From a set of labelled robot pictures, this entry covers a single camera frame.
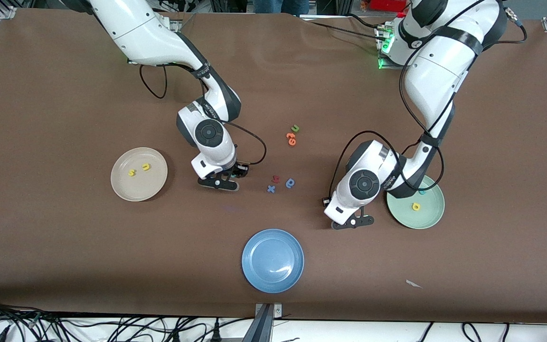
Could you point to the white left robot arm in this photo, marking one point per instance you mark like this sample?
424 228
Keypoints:
437 61

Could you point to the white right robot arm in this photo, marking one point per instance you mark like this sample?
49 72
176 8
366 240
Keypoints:
145 33

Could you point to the blue foam letter a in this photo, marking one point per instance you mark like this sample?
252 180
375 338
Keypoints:
290 183

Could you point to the beige brown plate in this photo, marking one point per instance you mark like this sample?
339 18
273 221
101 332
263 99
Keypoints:
139 187

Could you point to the blue plate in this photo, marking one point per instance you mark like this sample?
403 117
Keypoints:
272 261

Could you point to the light green plate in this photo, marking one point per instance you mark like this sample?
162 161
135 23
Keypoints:
420 218

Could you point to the white paper scrap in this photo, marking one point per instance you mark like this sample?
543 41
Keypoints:
412 283

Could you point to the black power plug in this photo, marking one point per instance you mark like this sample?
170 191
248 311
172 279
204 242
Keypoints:
216 332

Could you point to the person in blue jeans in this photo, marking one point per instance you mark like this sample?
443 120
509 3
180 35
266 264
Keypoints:
280 5

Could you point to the red box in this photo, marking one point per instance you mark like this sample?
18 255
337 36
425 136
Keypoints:
387 4

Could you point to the metal table clamp bracket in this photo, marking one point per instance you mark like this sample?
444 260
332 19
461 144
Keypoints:
266 323

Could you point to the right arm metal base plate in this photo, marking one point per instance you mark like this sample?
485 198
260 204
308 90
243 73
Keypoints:
176 26

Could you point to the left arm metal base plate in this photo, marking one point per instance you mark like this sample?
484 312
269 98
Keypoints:
382 65

